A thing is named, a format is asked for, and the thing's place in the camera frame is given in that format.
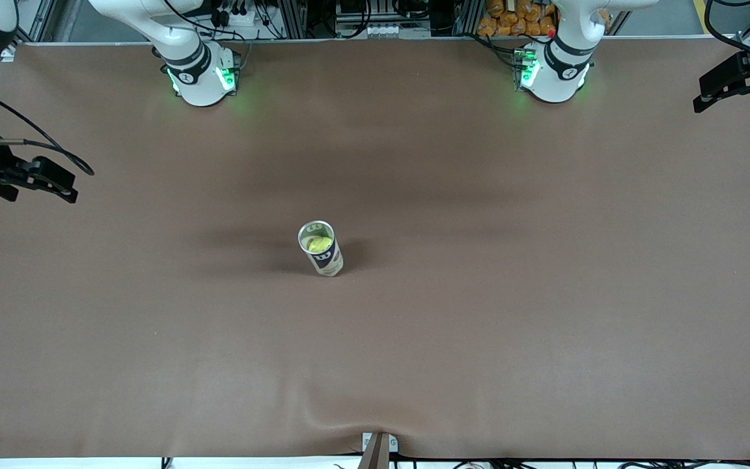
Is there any clear Wilson tennis ball can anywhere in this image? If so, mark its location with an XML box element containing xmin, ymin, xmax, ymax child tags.
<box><xmin>297</xmin><ymin>220</ymin><xmax>344</xmax><ymax>277</ymax></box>

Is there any orange packaged goods pile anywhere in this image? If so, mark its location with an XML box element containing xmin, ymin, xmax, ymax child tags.
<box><xmin>477</xmin><ymin>0</ymin><xmax>559</xmax><ymax>38</ymax></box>

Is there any white power strip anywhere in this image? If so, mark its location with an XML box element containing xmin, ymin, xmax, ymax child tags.
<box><xmin>209</xmin><ymin>0</ymin><xmax>265</xmax><ymax>28</ymax></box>

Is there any brown table mat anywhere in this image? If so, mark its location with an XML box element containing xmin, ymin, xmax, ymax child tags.
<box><xmin>0</xmin><ymin>36</ymin><xmax>750</xmax><ymax>460</ymax></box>

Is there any aluminium equipment rack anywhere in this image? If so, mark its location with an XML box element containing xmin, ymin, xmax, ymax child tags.
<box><xmin>284</xmin><ymin>0</ymin><xmax>480</xmax><ymax>40</ymax></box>

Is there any metal table edge clamp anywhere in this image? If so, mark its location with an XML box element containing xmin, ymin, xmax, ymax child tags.
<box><xmin>361</xmin><ymin>431</ymin><xmax>399</xmax><ymax>469</ymax></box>

